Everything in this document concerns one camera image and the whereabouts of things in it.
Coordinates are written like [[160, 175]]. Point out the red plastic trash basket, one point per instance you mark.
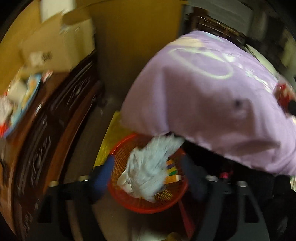
[[168, 197]]

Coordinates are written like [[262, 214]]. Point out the cardboard box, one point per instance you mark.
[[61, 42]]

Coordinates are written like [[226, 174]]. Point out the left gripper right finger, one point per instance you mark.
[[208, 203]]

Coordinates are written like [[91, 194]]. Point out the blue tray with clutter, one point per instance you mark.
[[16, 101]]

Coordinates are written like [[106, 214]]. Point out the grey tissue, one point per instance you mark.
[[146, 168]]

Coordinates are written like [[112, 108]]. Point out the clear cup red contents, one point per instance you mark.
[[285, 96]]

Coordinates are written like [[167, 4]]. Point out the purple bed blanket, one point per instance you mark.
[[212, 93]]

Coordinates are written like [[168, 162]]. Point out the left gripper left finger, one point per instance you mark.
[[89, 188]]

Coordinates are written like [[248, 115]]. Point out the orange medicine box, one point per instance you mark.
[[172, 171]]

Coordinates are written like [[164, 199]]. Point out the dark wooden dresser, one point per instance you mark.
[[34, 154]]

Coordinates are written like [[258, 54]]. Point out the yellow patterned floor mat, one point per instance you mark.
[[115, 132]]

